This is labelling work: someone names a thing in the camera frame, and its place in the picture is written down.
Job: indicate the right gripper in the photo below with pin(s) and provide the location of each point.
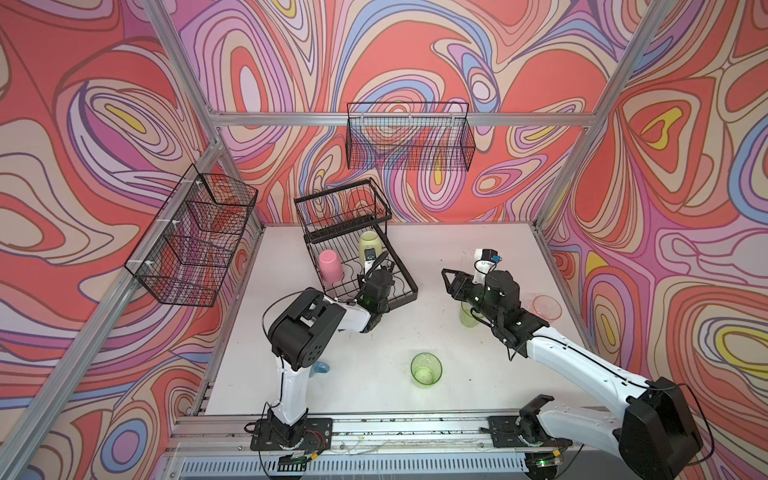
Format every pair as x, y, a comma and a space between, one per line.
461, 282

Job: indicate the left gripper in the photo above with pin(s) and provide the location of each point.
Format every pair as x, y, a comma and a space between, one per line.
386, 273

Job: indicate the cream mug green handle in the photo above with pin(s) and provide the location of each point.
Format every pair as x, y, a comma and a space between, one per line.
369, 239

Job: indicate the pink plastic cup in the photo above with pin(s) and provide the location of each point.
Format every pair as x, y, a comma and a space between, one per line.
330, 266

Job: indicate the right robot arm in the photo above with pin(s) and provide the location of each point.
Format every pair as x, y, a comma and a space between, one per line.
648, 423

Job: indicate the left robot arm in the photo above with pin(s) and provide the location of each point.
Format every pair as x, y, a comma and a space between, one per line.
302, 332

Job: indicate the green tumbler far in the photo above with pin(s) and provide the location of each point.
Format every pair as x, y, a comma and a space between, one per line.
467, 317

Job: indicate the green tumbler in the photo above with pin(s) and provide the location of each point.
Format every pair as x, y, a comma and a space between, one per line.
467, 317
426, 369

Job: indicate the green tumbler near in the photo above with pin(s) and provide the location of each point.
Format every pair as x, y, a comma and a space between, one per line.
426, 369

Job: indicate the clear pink tumbler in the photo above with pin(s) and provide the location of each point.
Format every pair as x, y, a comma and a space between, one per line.
547, 307

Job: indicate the black wire dish rack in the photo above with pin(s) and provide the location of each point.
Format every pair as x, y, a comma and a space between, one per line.
336, 219

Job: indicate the white mug blue handle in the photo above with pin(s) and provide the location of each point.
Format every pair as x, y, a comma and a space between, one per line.
319, 367

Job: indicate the back wall wire basket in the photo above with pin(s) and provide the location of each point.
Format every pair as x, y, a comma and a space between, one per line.
409, 135

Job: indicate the wall wire basket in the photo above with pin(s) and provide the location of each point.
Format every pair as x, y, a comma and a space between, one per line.
200, 226
409, 135

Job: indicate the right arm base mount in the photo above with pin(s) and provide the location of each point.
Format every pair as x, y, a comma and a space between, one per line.
523, 429

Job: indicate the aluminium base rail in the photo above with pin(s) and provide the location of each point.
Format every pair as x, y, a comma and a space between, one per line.
442, 445

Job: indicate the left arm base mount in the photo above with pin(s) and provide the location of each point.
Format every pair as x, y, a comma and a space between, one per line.
312, 435

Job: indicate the left wall wire basket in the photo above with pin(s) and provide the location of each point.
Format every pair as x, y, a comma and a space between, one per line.
200, 226

